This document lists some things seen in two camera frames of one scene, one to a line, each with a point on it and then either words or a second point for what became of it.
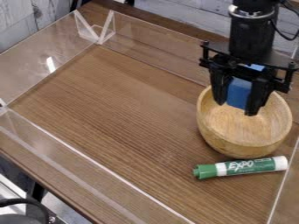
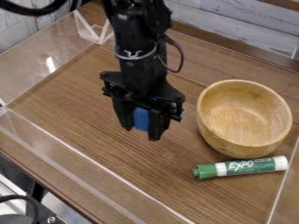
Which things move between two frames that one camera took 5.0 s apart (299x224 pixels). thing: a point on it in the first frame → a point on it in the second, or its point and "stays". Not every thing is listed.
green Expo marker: (212, 170) stays
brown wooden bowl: (236, 135) stays
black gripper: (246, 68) → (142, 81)
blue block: (240, 88) → (142, 118)
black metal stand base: (37, 214) stays
